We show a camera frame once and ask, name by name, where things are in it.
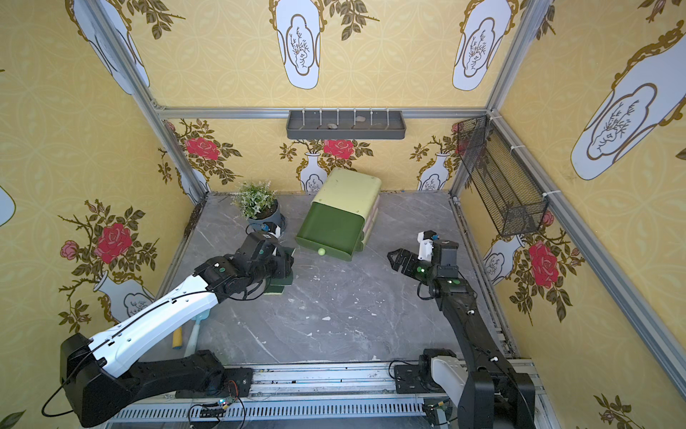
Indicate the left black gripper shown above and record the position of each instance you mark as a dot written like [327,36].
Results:
[287,263]

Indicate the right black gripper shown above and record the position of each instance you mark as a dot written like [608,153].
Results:
[416,266]

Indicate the green top drawer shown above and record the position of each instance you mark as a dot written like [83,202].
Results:
[337,232]

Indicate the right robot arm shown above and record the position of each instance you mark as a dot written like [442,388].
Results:
[487,392]

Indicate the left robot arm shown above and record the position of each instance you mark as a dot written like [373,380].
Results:
[103,374]

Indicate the green drawer cabinet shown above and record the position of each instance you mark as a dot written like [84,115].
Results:
[355,193]

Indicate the potted green plant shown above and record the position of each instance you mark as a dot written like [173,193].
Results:
[258,203]

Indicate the light blue toy rake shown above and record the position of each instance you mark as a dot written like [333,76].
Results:
[192,345]

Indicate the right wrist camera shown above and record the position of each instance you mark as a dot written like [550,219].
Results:
[426,241]

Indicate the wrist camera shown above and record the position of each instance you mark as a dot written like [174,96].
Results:
[426,241]
[272,228]

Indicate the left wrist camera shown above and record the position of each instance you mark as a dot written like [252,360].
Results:
[272,228]

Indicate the black wire mesh basket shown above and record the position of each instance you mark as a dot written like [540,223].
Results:
[512,198]

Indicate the grey wall shelf tray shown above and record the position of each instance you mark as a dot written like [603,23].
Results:
[340,123]

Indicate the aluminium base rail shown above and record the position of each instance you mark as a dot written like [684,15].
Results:
[298,391]

